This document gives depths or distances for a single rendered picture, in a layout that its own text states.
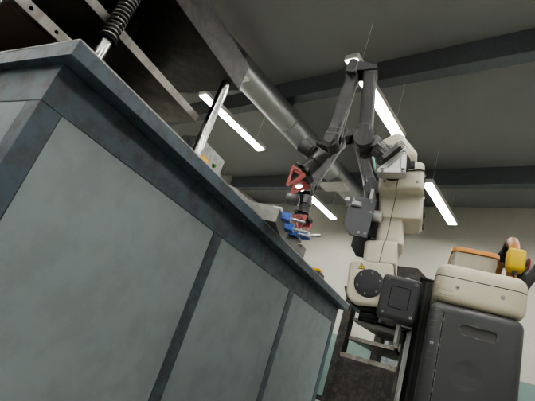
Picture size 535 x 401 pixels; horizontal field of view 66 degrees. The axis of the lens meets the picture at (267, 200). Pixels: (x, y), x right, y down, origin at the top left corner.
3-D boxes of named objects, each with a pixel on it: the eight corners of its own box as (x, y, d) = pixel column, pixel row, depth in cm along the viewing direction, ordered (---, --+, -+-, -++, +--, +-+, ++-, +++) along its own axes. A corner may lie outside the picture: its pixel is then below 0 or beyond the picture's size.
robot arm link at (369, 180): (363, 122, 214) (362, 135, 223) (337, 126, 215) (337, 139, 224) (383, 192, 190) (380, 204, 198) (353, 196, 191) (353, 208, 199)
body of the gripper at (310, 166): (294, 164, 159) (306, 150, 160) (299, 177, 168) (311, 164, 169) (306, 173, 156) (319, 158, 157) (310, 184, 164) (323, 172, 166)
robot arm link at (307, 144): (336, 136, 160) (339, 148, 167) (314, 123, 165) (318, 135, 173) (315, 157, 158) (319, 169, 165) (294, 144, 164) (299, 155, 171)
